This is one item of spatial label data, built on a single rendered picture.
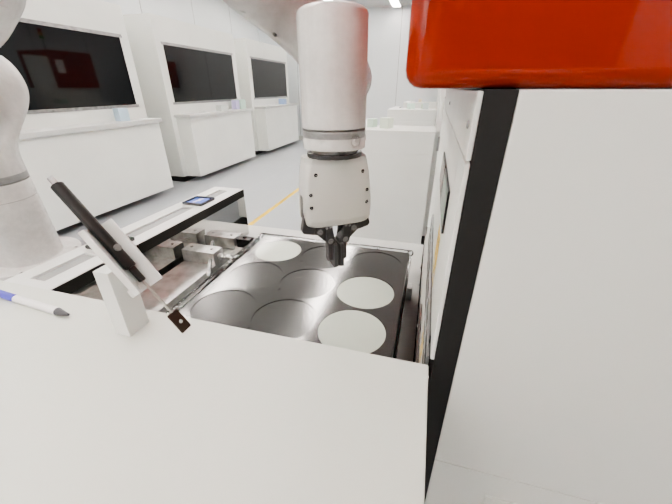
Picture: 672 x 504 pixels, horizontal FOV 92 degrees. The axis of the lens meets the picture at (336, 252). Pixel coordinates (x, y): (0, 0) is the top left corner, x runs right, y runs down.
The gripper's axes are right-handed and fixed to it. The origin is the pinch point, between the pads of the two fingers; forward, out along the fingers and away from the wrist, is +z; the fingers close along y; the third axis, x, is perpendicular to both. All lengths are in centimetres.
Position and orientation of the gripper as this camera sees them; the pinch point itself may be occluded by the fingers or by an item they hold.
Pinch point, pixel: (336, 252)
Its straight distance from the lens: 51.3
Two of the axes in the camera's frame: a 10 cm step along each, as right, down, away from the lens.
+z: 0.1, 8.9, 4.5
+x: 3.2, 4.2, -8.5
